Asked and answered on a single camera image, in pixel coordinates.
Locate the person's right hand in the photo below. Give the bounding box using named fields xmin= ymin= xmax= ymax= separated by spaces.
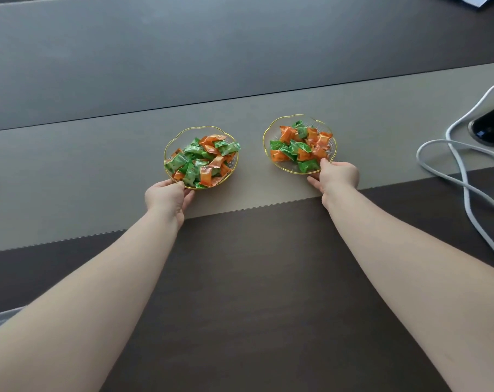
xmin=307 ymin=158 xmax=360 ymax=209

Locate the person's left hand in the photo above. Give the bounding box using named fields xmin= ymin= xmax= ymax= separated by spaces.
xmin=145 ymin=179 xmax=195 ymax=229

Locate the gold-rimmed glass dish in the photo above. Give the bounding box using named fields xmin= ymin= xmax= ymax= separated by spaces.
xmin=163 ymin=125 xmax=240 ymax=190
xmin=262 ymin=114 xmax=337 ymax=175

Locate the person's right forearm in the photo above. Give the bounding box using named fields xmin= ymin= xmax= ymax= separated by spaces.
xmin=321 ymin=185 xmax=494 ymax=392

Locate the person's left forearm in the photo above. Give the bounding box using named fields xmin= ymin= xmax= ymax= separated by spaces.
xmin=0 ymin=208 xmax=184 ymax=392

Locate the pile of green orange candies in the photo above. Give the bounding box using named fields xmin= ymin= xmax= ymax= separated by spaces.
xmin=165 ymin=134 xmax=242 ymax=189
xmin=270 ymin=121 xmax=334 ymax=173

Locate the black phone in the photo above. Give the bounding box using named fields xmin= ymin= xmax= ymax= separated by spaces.
xmin=468 ymin=100 xmax=494 ymax=147

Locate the white cable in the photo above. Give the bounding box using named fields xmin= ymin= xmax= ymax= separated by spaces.
xmin=416 ymin=82 xmax=494 ymax=274

